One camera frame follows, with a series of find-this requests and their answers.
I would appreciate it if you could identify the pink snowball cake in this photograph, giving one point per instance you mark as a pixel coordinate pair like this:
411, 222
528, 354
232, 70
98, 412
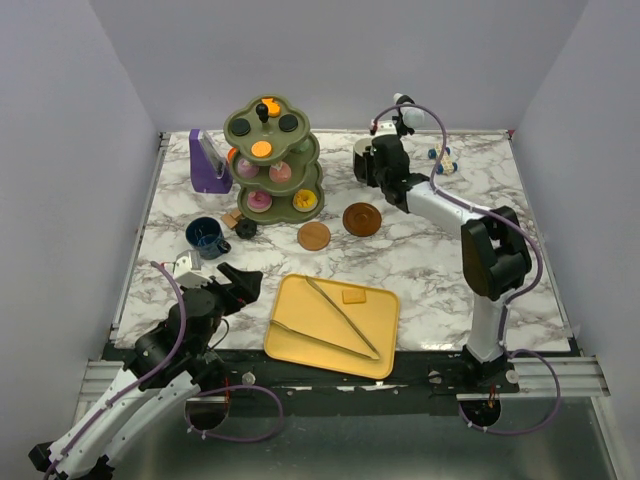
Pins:
280, 172

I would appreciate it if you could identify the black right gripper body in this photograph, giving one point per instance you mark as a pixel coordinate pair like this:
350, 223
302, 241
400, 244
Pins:
379, 177

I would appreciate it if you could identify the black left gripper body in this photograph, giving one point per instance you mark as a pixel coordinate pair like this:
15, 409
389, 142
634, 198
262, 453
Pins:
227, 301

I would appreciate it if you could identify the black patterned sandwich cookie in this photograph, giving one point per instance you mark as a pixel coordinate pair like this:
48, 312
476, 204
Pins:
240, 127

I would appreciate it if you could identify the orange fish cookie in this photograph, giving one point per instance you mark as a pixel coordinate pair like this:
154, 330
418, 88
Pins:
273, 107

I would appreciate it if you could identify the yellow serving tray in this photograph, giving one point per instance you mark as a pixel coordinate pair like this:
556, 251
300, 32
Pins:
378, 317

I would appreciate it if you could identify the yellow frosted donut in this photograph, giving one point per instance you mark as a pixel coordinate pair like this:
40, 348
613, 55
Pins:
305, 200

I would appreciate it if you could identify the dark wooden coaster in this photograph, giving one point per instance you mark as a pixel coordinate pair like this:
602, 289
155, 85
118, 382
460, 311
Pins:
362, 219

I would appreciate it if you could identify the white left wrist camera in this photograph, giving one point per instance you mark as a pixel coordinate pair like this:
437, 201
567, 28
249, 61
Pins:
187, 270

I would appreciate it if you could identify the black lamp white bulb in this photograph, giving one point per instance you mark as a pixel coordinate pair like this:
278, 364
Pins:
408, 118

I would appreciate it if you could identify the black ridged knob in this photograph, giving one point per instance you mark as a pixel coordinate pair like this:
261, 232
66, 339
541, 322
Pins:
246, 229

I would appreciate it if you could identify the pink frosted donut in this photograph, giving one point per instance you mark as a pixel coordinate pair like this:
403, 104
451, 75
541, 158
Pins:
259, 201

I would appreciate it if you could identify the light wooden coaster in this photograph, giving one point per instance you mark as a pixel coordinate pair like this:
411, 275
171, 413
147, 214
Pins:
314, 236

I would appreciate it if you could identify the round orange biscuit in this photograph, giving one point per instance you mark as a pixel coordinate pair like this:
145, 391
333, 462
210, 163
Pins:
262, 149

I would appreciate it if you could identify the purple snowball cake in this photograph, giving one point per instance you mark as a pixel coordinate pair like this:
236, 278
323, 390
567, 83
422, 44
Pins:
246, 169

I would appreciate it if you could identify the purple box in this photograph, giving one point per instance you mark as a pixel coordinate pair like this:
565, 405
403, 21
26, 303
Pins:
209, 171

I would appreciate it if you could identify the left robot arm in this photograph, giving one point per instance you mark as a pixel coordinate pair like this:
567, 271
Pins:
169, 364

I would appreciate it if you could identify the small wooden block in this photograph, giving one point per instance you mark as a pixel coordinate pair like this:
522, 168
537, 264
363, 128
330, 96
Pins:
232, 218

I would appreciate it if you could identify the black cream mug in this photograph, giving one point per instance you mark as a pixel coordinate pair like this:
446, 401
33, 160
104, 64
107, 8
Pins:
363, 163

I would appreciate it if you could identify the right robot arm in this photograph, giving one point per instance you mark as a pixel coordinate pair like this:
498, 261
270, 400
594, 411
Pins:
495, 257

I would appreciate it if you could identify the rectangular beige biscuit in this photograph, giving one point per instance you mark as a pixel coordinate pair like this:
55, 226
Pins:
353, 296

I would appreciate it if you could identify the green tiered cake stand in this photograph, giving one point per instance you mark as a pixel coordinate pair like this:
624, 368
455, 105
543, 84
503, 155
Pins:
306, 170

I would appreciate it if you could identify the toy car blue wheels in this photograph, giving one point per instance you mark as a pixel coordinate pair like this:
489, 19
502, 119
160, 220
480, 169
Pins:
447, 165

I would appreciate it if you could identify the green snowball cake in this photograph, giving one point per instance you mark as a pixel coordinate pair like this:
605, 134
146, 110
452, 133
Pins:
302, 147

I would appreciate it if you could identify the metal serving tongs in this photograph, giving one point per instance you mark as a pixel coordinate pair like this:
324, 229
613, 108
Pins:
312, 308

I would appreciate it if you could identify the dark blue mug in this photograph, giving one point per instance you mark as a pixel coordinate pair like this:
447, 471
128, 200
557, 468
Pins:
205, 235

